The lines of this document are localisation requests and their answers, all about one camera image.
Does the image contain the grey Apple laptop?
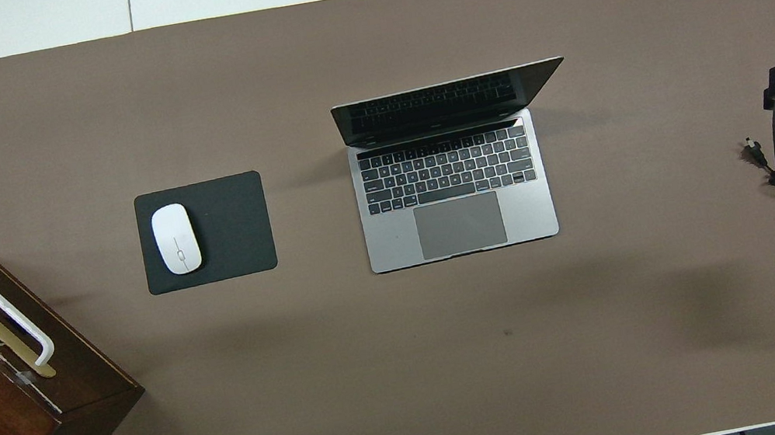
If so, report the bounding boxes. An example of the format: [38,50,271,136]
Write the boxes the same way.
[328,55,595,278]

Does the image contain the white computer mouse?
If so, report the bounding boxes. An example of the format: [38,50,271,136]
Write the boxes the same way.
[148,200,206,279]

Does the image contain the black mouse pad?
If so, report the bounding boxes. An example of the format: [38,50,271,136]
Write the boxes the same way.
[131,169,280,297]

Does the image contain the brown table mat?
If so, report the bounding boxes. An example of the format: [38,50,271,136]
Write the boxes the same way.
[0,0,775,435]

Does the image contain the white box handle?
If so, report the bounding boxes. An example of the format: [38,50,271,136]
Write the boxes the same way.
[0,261,58,373]

